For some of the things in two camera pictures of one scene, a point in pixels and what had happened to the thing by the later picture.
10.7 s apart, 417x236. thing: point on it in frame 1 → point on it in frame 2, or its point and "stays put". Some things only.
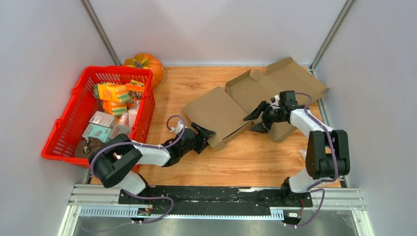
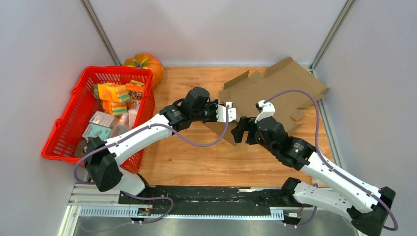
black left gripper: x=206 y=132 → x=214 y=105
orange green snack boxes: x=111 y=91 stays put
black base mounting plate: x=216 y=199 stays put
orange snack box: x=135 y=89 stays put
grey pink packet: x=126 y=121 stays put
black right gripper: x=254 y=114 → x=246 y=124
